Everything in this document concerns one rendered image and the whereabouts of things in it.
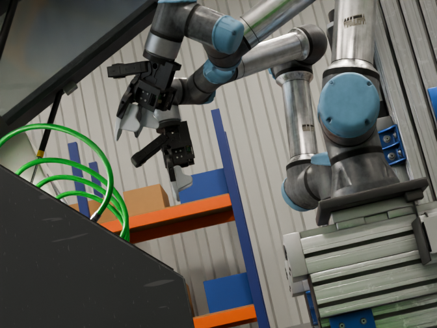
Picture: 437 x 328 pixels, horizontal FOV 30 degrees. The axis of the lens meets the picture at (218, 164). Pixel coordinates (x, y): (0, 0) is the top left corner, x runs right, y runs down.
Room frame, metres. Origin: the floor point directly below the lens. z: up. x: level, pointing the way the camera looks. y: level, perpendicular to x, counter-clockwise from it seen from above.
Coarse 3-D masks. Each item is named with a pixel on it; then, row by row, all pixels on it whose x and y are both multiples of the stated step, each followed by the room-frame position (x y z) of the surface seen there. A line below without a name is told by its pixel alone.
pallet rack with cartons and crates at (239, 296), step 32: (224, 160) 7.11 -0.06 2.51; (96, 192) 7.96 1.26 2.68; (128, 192) 7.29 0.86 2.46; (160, 192) 7.28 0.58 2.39; (192, 192) 7.31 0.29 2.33; (224, 192) 7.30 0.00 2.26; (160, 224) 7.82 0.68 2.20; (192, 224) 7.93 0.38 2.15; (224, 288) 7.28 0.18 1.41; (256, 288) 7.11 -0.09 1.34; (224, 320) 7.13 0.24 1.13; (256, 320) 7.92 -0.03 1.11
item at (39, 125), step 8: (24, 128) 1.89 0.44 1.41; (32, 128) 1.89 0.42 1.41; (40, 128) 1.88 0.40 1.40; (48, 128) 1.87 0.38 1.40; (56, 128) 1.86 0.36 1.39; (64, 128) 1.86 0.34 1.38; (8, 136) 1.91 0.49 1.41; (80, 136) 1.84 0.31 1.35; (0, 144) 1.92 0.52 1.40; (88, 144) 1.84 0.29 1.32; (96, 144) 1.84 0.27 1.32; (96, 152) 1.84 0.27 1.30; (104, 160) 1.83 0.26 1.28; (112, 176) 1.83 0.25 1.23; (112, 184) 1.83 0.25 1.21; (112, 192) 1.84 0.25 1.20; (104, 200) 1.84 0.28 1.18; (104, 208) 1.84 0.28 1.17
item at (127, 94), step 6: (126, 90) 1.69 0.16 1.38; (132, 90) 1.69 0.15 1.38; (126, 96) 1.69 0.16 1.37; (132, 96) 1.70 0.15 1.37; (120, 102) 1.69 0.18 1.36; (126, 102) 1.69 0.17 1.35; (132, 102) 1.71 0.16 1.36; (120, 108) 1.70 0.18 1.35; (126, 108) 1.70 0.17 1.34; (120, 114) 1.71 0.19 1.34
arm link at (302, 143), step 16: (288, 64) 2.32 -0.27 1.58; (304, 64) 2.31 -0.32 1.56; (288, 80) 2.33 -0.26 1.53; (304, 80) 2.33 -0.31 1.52; (288, 96) 2.33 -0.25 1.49; (304, 96) 2.33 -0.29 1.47; (288, 112) 2.33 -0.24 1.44; (304, 112) 2.32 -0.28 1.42; (288, 128) 2.34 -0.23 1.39; (304, 128) 2.31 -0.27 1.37; (288, 144) 2.35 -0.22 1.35; (304, 144) 2.31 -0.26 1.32; (304, 160) 2.29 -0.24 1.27; (288, 176) 2.33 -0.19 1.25; (288, 192) 2.33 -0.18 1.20; (304, 192) 2.27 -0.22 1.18; (304, 208) 2.34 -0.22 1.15
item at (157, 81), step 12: (156, 60) 1.65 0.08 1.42; (144, 72) 1.69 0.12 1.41; (156, 72) 1.68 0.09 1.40; (168, 72) 1.66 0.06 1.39; (132, 84) 1.69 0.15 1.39; (144, 84) 1.68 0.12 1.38; (156, 84) 1.68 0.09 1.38; (168, 84) 1.69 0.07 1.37; (144, 96) 1.70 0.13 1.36; (156, 96) 1.69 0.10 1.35; (168, 96) 1.71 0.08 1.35; (156, 108) 1.71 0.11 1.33; (168, 108) 1.75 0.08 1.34
